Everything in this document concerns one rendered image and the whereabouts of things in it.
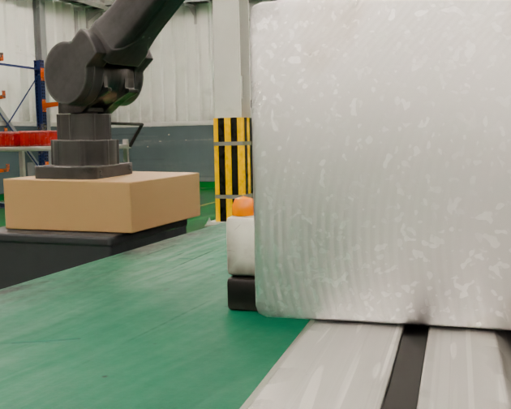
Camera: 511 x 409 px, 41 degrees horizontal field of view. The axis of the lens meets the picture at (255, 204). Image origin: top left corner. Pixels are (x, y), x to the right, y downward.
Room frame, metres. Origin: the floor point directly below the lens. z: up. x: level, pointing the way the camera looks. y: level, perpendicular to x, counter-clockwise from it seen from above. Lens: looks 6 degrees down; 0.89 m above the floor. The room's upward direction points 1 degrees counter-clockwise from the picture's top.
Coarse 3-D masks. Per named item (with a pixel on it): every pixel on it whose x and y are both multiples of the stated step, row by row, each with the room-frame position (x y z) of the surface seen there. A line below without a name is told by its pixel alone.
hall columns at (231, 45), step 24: (216, 0) 7.03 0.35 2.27; (240, 0) 7.22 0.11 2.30; (216, 24) 7.03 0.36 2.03; (240, 24) 7.22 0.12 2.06; (216, 48) 7.03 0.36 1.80; (240, 48) 7.22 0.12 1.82; (216, 72) 7.04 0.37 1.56; (240, 72) 6.96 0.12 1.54; (216, 96) 7.04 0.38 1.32; (240, 96) 6.95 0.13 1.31; (216, 120) 7.02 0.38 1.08; (240, 120) 6.92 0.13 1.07; (216, 144) 7.02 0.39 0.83; (240, 144) 6.92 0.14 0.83; (216, 168) 7.02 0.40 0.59; (240, 168) 6.93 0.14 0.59; (216, 192) 7.03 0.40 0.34; (240, 192) 6.93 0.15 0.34; (216, 216) 7.03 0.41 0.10
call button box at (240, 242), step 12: (240, 216) 0.43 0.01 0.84; (252, 216) 0.42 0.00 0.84; (228, 228) 0.43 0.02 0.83; (240, 228) 0.42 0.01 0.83; (252, 228) 0.42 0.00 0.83; (228, 240) 0.43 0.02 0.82; (240, 240) 0.42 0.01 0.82; (252, 240) 0.42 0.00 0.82; (228, 252) 0.43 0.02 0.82; (240, 252) 0.42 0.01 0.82; (252, 252) 0.42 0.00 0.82; (228, 264) 0.43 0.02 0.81; (240, 264) 0.42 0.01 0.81; (252, 264) 0.42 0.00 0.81; (240, 276) 0.43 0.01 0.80; (252, 276) 0.42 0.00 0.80; (228, 288) 0.43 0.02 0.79; (240, 288) 0.42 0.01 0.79; (252, 288) 0.42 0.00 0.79; (228, 300) 0.43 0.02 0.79; (240, 300) 0.42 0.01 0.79; (252, 300) 0.42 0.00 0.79
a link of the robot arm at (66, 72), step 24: (120, 0) 0.83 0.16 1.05; (144, 0) 0.81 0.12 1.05; (168, 0) 0.81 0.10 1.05; (96, 24) 0.85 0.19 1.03; (120, 24) 0.83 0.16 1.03; (144, 24) 0.83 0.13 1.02; (72, 48) 0.85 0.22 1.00; (96, 48) 0.83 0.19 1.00; (120, 48) 0.84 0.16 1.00; (144, 48) 0.86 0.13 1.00; (48, 72) 0.87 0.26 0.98; (72, 72) 0.85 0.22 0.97; (96, 72) 0.85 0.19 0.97; (72, 96) 0.85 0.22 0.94; (96, 96) 0.86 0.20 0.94
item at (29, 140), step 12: (0, 132) 4.57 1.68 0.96; (12, 132) 4.55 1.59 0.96; (24, 132) 4.44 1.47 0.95; (36, 132) 4.43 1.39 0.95; (48, 132) 4.42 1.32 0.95; (0, 144) 4.57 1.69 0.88; (12, 144) 4.55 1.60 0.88; (24, 144) 4.44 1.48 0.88; (36, 144) 4.43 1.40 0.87; (48, 144) 4.42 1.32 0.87; (120, 144) 4.66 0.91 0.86; (24, 156) 5.04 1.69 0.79; (24, 168) 5.04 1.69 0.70
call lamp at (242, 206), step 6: (240, 198) 0.43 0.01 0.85; (246, 198) 0.43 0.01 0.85; (234, 204) 0.43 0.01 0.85; (240, 204) 0.43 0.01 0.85; (246, 204) 0.43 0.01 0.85; (252, 204) 0.43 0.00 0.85; (234, 210) 0.43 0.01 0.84; (240, 210) 0.43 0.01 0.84; (246, 210) 0.43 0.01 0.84; (252, 210) 0.43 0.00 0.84
